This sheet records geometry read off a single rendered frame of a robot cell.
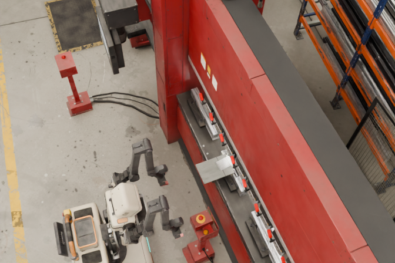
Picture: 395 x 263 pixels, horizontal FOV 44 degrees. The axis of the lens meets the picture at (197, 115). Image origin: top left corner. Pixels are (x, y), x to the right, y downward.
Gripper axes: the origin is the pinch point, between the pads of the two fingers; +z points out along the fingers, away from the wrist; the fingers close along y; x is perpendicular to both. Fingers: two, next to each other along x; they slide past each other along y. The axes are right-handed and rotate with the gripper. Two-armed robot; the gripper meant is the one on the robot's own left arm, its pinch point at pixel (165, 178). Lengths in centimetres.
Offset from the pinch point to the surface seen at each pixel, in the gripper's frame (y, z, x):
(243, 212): -39, 34, -41
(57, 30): 267, 58, 103
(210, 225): -38, 34, -12
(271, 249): -75, 30, -52
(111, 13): 94, -88, -31
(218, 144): 23, 35, -41
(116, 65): 91, -40, -2
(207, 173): -4.9, 14.4, -29.2
